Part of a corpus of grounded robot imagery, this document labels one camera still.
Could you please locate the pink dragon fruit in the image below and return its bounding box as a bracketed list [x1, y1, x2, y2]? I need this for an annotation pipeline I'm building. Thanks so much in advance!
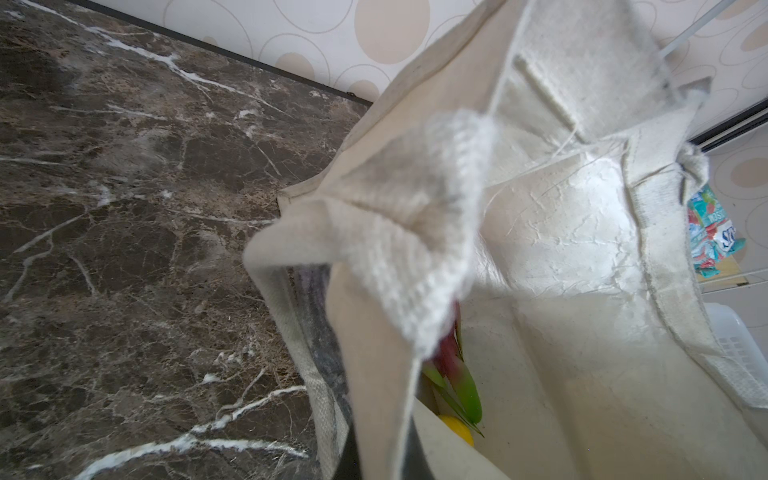
[421, 301, 484, 437]

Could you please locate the cream canvas tote bag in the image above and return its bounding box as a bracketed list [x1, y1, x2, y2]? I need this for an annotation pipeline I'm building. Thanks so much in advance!
[243, 1, 767, 479]

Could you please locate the teal red snack bag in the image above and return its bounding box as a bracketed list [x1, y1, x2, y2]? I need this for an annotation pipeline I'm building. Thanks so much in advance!
[687, 184, 746, 279]

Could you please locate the white plastic basket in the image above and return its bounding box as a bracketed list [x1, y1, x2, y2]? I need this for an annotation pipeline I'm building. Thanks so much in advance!
[704, 303, 767, 383]

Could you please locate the white wooden two-tier shelf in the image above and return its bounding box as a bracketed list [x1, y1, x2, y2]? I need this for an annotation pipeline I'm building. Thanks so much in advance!
[636, 0, 767, 292]

